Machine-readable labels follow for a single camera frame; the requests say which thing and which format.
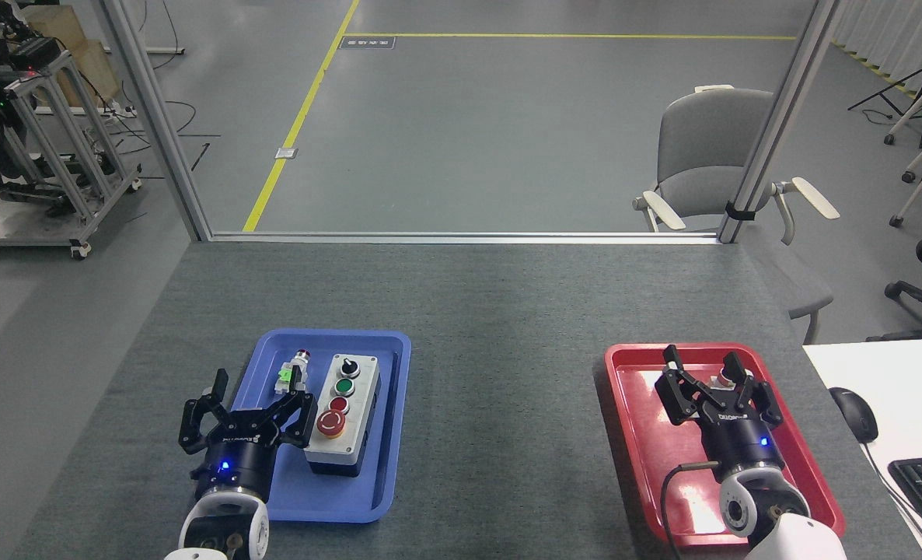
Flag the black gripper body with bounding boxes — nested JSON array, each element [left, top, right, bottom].
[[192, 426, 281, 499], [698, 409, 787, 477]]

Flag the black mouse cable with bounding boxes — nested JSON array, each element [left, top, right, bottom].
[[861, 440, 922, 560]]

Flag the aluminium frame cart on wheels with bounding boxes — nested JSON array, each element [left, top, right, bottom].
[[0, 51, 143, 261]]

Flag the red plastic tray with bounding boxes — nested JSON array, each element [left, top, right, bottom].
[[604, 343, 846, 549]]

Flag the brown cardboard box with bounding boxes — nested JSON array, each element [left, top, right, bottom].
[[22, 4, 120, 108]]

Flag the grey chair with white armrests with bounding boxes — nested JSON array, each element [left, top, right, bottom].
[[633, 85, 840, 345]]

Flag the black tripod stand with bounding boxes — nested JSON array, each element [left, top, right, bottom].
[[847, 30, 922, 149]]

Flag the small switch with green block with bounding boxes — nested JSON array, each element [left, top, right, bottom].
[[276, 350, 312, 394]]

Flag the blue plastic tray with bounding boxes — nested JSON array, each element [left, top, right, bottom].
[[198, 329, 412, 523]]

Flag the silver aluminium post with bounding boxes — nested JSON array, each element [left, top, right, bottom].
[[716, 0, 841, 244], [102, 0, 213, 242]]

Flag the white desk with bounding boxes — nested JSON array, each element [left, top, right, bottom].
[[802, 338, 922, 560]]

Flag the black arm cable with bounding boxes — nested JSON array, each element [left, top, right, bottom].
[[660, 461, 722, 560]]

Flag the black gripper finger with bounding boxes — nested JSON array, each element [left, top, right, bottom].
[[655, 345, 720, 427], [179, 369, 233, 456], [721, 352, 784, 427], [263, 364, 319, 449]]

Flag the black floor cables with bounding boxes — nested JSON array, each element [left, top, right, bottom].
[[111, 100, 222, 173]]

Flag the black computer mouse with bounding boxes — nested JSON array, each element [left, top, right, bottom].
[[829, 387, 879, 444]]

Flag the grey four-button control box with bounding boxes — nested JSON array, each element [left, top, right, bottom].
[[303, 352, 382, 477]]

